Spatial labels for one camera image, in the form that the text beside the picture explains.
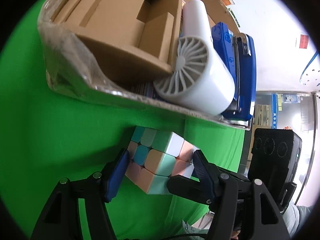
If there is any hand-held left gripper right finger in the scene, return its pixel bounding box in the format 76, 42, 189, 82
192, 149, 291, 240

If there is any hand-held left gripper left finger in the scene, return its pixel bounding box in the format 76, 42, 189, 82
31, 148, 130, 240

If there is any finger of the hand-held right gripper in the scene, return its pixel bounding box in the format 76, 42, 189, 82
166, 176, 218, 204

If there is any pastel puzzle cube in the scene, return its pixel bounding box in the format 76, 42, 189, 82
124, 127, 200, 195

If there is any blue stapler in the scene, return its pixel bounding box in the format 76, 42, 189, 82
211, 22, 257, 121

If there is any white mini hair dryer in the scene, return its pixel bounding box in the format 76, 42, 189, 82
153, 0, 237, 115

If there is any large cardboard box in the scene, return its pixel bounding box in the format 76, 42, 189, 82
37, 0, 252, 131

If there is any narrow cardboard box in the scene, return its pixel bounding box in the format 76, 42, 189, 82
51, 0, 185, 82

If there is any person's right forearm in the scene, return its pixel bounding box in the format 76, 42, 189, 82
284, 205, 313, 240

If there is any glass door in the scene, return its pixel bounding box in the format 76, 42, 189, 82
250, 91, 320, 205

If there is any small white green box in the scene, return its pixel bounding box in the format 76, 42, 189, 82
228, 8, 242, 28

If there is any red wall sign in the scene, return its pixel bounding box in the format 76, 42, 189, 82
299, 34, 310, 48

